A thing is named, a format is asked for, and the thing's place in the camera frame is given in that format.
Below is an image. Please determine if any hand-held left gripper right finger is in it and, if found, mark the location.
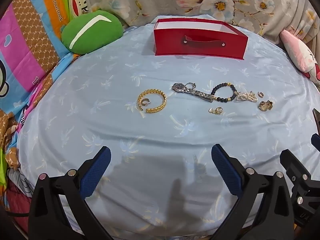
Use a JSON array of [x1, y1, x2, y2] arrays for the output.
[[211, 144, 295, 240]]

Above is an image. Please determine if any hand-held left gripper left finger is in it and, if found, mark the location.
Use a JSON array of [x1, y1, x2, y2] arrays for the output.
[[28, 146, 118, 240]]

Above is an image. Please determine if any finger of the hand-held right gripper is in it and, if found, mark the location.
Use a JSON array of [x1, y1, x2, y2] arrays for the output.
[[311, 108, 320, 153], [279, 149, 313, 182]]

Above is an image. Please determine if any small gold watch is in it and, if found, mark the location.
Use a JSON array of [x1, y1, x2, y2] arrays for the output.
[[258, 100, 273, 112]]

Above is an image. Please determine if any pearl bracelet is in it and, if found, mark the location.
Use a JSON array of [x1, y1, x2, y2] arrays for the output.
[[235, 91, 258, 103]]

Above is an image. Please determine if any silver watch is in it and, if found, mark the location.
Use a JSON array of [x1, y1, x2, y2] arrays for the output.
[[172, 82, 215, 103]]

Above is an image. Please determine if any black bead bracelet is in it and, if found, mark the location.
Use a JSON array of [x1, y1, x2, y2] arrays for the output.
[[211, 82, 237, 103]]

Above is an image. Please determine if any gold bangle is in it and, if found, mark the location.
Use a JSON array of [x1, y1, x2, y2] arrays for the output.
[[137, 89, 167, 114]]

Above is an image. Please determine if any red box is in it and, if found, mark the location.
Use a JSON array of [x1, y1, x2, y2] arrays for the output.
[[153, 18, 249, 60]]

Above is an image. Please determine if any light blue bed sheet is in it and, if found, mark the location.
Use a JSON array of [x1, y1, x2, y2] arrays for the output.
[[17, 15, 320, 240]]

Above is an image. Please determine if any red quilted cloth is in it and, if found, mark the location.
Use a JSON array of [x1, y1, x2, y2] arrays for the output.
[[6, 184, 33, 228]]

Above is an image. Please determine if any pink white plush toy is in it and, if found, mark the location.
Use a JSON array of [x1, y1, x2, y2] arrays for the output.
[[279, 29, 320, 88]]

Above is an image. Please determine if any green round cushion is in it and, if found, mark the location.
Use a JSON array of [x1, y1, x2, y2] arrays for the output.
[[61, 10, 124, 55]]

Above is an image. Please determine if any colourful cartoon printed blanket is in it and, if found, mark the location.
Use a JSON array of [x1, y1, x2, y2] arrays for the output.
[[0, 0, 90, 170]]

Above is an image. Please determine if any grey floral blanket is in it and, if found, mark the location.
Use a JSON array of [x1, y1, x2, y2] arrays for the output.
[[81, 0, 320, 45]]

